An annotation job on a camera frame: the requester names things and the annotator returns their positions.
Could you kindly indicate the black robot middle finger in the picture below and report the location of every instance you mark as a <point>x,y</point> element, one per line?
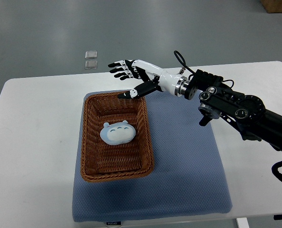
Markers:
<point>118,74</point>

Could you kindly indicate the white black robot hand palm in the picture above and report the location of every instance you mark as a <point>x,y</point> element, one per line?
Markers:
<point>171,83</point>

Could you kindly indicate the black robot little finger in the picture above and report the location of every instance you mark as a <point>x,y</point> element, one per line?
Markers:
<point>122,63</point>

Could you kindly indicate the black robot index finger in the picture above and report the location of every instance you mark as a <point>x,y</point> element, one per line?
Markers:
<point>127,77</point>

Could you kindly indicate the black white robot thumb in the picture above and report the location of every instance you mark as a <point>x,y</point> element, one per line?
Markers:
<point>141,90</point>

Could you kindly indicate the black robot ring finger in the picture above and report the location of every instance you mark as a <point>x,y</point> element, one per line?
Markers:
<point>123,69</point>

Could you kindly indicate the blue white plush toy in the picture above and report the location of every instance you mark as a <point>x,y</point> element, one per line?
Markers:
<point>117,133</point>

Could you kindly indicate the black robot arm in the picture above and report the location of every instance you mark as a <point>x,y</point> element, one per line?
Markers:
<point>245,113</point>

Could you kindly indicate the brown wicker basket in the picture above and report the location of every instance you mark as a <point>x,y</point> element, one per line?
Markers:
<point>101,162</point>

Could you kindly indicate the upper metal floor plate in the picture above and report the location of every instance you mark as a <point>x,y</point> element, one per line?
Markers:
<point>91,54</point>

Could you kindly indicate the blue padded mat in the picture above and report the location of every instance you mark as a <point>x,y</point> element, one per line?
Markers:
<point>188,178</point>

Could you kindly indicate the brown cardboard box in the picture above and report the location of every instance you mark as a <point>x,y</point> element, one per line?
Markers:
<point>272,6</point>

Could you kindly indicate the white table leg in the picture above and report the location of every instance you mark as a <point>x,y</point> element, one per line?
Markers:
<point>242,223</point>

